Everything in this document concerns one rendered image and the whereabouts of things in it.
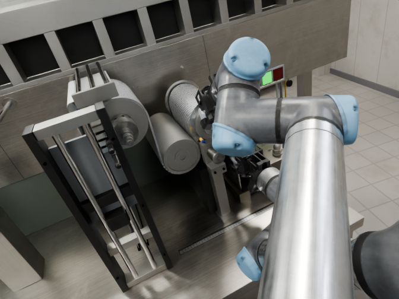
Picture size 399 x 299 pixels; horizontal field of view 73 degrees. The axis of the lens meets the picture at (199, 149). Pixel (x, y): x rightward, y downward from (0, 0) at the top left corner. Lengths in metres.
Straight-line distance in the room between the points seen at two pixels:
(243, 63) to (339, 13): 1.09
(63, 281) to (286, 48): 1.24
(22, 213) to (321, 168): 1.14
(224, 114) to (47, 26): 0.72
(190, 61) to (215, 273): 0.76
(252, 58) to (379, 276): 0.35
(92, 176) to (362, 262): 0.55
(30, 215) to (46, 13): 0.75
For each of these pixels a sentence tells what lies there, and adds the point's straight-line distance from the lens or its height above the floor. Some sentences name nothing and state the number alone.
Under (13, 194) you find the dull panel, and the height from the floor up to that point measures 1.09.
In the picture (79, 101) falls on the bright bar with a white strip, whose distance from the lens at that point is 0.68.
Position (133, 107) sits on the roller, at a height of 1.37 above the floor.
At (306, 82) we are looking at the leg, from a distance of 1.69.
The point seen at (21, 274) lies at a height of 0.96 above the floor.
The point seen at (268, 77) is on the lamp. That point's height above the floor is 1.19.
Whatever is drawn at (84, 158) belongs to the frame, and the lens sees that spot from 0.66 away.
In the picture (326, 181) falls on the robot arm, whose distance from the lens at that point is 0.30.
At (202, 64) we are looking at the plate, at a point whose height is 1.33.
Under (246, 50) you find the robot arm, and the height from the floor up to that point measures 1.50.
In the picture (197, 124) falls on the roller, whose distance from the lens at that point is 0.79.
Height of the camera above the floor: 1.61
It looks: 31 degrees down
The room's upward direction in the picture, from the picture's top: 14 degrees counter-clockwise
